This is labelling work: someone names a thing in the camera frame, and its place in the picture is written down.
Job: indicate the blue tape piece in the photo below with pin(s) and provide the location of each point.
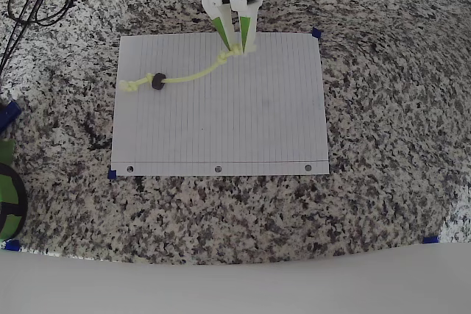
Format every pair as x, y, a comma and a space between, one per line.
11, 245
316, 33
430, 239
112, 174

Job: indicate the lined paper sheet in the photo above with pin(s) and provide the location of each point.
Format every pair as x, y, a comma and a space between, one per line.
221, 126

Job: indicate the green tape strip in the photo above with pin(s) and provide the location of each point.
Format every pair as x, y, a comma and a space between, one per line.
5, 149

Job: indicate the green and black spool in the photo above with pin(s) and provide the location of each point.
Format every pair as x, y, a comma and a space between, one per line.
9, 196

